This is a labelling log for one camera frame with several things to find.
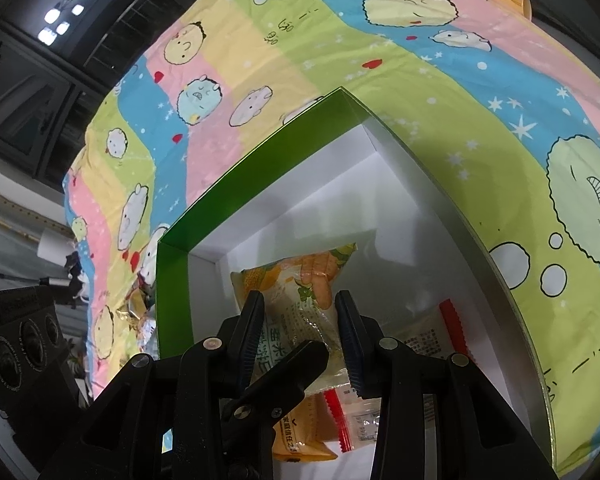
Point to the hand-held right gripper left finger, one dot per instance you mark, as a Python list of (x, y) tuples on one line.
[(252, 332)]

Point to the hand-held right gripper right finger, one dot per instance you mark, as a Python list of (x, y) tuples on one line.
[(351, 347)]

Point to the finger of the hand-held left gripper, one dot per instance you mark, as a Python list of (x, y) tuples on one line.
[(290, 380)]

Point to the orange yellow snack packet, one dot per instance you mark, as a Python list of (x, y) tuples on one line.
[(300, 435)]

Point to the cream green snack packet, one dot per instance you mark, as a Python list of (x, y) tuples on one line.
[(295, 290)]

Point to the red-edged clear snack packet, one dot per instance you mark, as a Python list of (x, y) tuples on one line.
[(355, 420)]

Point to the red-edged cream snack packet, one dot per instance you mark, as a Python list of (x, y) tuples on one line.
[(427, 342)]

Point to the green cardboard box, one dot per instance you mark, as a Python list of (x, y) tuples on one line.
[(205, 230)]

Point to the gold snack packet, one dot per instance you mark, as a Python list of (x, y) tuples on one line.
[(137, 305)]

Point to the dark clothing heap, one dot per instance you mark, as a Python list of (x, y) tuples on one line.
[(75, 277)]

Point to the white lamp shade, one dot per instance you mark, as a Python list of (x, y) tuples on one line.
[(55, 246)]

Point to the striped cartoon printed blanket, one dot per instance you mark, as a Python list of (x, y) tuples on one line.
[(330, 35)]

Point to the ceiling light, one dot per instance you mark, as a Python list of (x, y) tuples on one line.
[(65, 10)]

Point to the yellow toy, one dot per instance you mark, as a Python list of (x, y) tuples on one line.
[(505, 0)]

